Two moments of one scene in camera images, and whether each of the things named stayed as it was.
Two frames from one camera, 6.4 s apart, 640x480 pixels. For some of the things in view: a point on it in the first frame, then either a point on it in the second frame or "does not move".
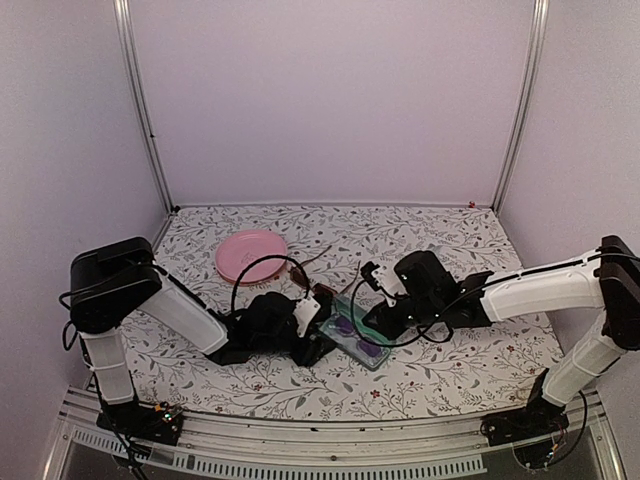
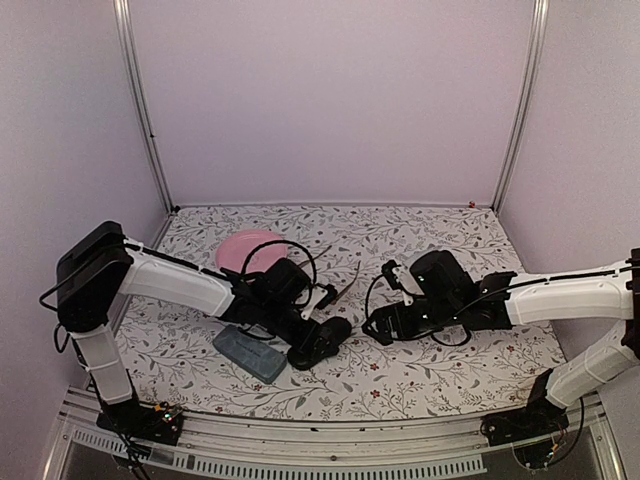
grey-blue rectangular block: (354, 336) → (260, 358)
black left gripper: (312, 350) does not move
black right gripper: (377, 317) does not move
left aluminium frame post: (122, 13) does not move
